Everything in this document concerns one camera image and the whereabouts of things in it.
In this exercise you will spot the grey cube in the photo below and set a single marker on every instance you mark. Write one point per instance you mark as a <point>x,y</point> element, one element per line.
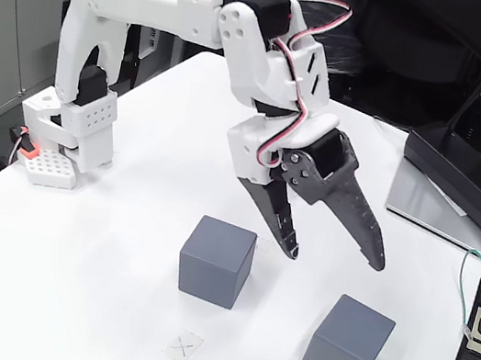
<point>347,343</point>
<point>212,263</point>

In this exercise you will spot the clear tape with X mark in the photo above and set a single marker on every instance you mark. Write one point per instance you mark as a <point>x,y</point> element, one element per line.
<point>184,347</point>
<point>262,247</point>

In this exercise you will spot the silver monitor stand base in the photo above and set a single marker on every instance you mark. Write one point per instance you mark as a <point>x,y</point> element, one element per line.
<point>414,201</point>

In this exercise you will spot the black power adapter brick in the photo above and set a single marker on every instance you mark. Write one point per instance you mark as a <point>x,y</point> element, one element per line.
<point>456,171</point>

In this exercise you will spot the silver computer tower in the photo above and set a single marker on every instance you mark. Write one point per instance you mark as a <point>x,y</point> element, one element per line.
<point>149,42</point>

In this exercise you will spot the plastic wrapped black object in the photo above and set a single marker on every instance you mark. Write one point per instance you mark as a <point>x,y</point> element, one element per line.
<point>355,32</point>

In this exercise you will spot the orange connector clamp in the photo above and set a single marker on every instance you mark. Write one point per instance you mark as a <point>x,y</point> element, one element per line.
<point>28,148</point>

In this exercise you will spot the white perforated base plate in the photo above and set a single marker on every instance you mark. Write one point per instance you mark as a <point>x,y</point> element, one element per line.
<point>51,170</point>

